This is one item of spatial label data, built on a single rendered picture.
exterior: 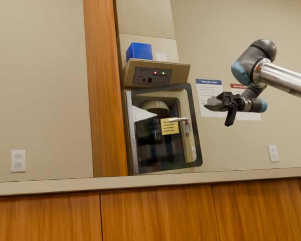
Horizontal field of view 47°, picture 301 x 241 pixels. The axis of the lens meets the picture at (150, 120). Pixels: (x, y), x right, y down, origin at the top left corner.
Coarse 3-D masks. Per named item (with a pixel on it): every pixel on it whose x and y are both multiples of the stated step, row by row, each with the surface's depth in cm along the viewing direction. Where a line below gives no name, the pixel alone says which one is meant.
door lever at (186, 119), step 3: (183, 117) 155; (186, 117) 154; (168, 120) 155; (171, 120) 155; (174, 120) 154; (177, 120) 154; (180, 120) 154; (183, 120) 155; (186, 120) 155; (189, 120) 159; (186, 123) 158
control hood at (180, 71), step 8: (128, 64) 162; (136, 64) 162; (144, 64) 164; (152, 64) 165; (160, 64) 166; (168, 64) 168; (176, 64) 169; (184, 64) 171; (128, 72) 163; (176, 72) 172; (184, 72) 173; (128, 80) 165; (176, 80) 174; (184, 80) 175
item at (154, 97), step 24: (144, 96) 164; (168, 96) 163; (192, 96) 162; (144, 120) 161; (192, 120) 159; (144, 144) 158; (168, 144) 157; (192, 144) 156; (144, 168) 155; (168, 168) 154
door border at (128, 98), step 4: (128, 92) 166; (128, 96) 165; (128, 100) 165; (128, 104) 164; (128, 108) 163; (132, 112) 163; (132, 116) 162; (128, 120) 161; (132, 120) 161; (132, 124) 161; (132, 128) 160; (132, 132) 160; (132, 136) 159; (132, 140) 159; (132, 144) 158; (132, 148) 158; (132, 152) 157; (136, 152) 157; (136, 156) 156; (136, 160) 156; (132, 164) 155; (136, 164) 155; (136, 168) 155; (136, 172) 154
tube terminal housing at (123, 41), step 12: (120, 36) 176; (132, 36) 179; (144, 36) 182; (120, 48) 174; (156, 48) 182; (168, 48) 185; (120, 60) 173; (168, 60) 182; (120, 72) 173; (120, 84) 173; (192, 168) 168
